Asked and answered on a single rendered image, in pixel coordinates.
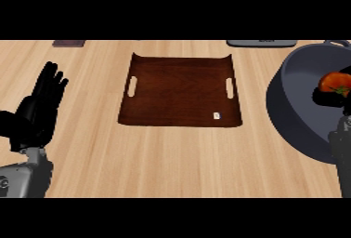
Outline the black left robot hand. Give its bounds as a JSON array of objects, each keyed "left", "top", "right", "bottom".
[{"left": 0, "top": 60, "right": 70, "bottom": 153}]

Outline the grey flat appliance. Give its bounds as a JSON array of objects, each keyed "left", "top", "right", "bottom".
[{"left": 225, "top": 39, "right": 298, "bottom": 48}]

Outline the dark purple flat object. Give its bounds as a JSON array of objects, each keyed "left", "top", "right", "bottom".
[{"left": 51, "top": 39, "right": 89, "bottom": 48}]

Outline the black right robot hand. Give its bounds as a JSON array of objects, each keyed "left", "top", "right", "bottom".
[{"left": 312, "top": 65, "right": 351, "bottom": 117}]

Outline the dark brown wooden tray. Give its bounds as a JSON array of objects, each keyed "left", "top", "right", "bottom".
[{"left": 117, "top": 52, "right": 244, "bottom": 128}]

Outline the red tomato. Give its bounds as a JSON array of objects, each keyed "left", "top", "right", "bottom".
[{"left": 319, "top": 72, "right": 351, "bottom": 97}]

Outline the dark grey pot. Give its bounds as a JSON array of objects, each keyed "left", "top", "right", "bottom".
[{"left": 265, "top": 39, "right": 351, "bottom": 165}]

